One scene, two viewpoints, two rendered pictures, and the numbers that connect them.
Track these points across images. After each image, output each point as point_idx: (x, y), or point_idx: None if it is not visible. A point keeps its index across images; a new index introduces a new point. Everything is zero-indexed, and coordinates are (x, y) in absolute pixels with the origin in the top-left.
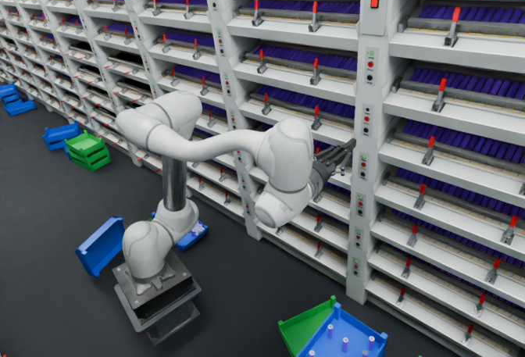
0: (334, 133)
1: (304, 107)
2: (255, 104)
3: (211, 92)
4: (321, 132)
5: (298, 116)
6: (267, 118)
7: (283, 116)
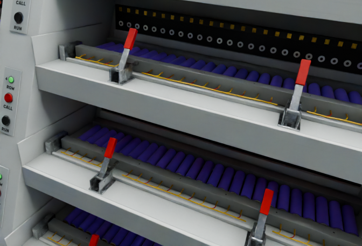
0: (361, 141)
1: (233, 78)
2: (85, 65)
3: None
4: (317, 135)
5: (221, 95)
6: (124, 92)
7: (173, 92)
